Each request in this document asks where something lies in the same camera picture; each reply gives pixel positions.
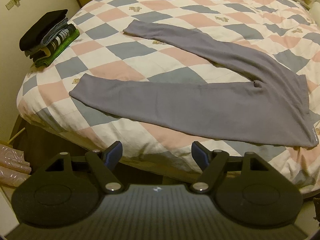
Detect blue grey folded garment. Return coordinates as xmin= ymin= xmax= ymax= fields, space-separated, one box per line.
xmin=40 ymin=17 xmax=68 ymax=47

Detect wall socket with plug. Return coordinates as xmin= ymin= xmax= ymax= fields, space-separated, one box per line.
xmin=5 ymin=0 xmax=21 ymax=10

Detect pink patterned fabric pile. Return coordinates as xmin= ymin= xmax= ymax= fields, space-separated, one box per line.
xmin=0 ymin=144 xmax=31 ymax=187

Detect black folded garment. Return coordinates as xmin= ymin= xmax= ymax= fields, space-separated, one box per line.
xmin=19 ymin=9 xmax=68 ymax=51

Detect green folded towel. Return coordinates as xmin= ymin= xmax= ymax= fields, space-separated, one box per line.
xmin=34 ymin=29 xmax=80 ymax=68

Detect striped folded garment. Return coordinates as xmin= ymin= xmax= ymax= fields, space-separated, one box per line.
xmin=24 ymin=24 xmax=76 ymax=62

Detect checkered pink blue quilt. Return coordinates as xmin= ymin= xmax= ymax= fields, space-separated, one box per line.
xmin=16 ymin=0 xmax=320 ymax=198

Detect grey purple pants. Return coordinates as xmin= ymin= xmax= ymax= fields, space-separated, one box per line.
xmin=69 ymin=20 xmax=319 ymax=148

